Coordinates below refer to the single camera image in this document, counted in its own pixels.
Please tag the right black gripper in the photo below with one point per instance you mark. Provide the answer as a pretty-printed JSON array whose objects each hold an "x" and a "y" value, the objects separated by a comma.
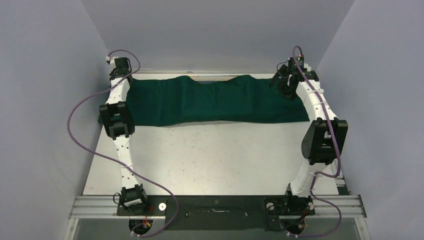
[{"x": 282, "y": 73}]

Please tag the dark green surgical cloth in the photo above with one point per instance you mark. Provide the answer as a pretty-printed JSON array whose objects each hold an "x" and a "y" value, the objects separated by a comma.
[{"x": 178, "y": 100}]

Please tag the metal wire mesh tray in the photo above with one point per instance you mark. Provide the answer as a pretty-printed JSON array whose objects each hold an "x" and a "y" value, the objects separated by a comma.
[{"x": 212, "y": 78}]

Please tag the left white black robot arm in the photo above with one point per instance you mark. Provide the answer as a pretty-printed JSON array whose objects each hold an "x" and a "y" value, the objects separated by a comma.
[{"x": 119, "y": 126}]

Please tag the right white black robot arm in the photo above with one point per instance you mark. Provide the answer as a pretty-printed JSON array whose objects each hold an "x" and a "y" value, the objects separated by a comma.
[{"x": 322, "y": 143}]

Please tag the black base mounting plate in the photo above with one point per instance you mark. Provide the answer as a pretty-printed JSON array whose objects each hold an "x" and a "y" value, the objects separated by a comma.
[{"x": 222, "y": 212}]

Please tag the aluminium front frame rail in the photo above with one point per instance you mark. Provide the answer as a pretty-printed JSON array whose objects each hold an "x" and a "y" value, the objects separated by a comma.
[{"x": 103, "y": 207}]

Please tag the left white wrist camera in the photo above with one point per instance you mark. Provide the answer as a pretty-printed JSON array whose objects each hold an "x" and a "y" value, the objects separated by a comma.
[{"x": 109, "y": 58}]

